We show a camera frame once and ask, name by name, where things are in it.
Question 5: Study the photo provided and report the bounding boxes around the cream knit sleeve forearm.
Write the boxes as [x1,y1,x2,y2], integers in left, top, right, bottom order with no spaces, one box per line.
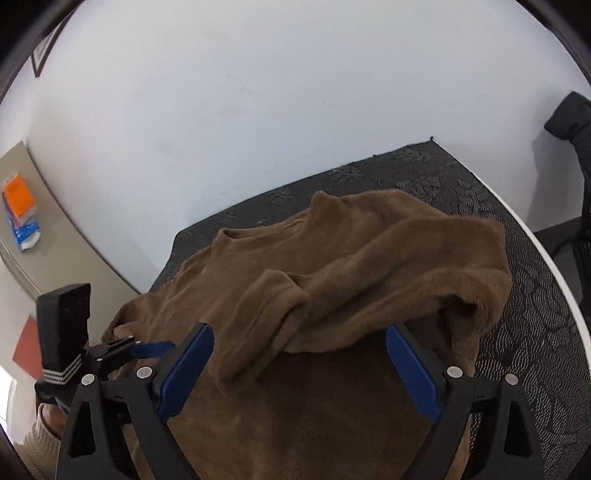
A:
[14,417,60,480]

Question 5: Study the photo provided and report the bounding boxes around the orange and blue packets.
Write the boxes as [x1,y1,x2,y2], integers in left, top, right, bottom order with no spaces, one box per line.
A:
[1,173,41,252]

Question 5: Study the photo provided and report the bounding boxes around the person's left hand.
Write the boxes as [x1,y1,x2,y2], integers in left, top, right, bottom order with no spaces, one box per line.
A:
[39,403,67,439]

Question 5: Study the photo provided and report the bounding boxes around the brown fleece sweater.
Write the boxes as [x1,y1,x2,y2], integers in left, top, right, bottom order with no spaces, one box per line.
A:
[103,190,512,479]

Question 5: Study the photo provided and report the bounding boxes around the black jacket on chair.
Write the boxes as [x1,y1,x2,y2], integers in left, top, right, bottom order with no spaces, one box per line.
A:
[544,91,590,149]

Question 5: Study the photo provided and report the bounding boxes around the black patterned table mat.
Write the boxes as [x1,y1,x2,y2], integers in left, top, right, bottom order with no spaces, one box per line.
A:
[151,140,590,479]

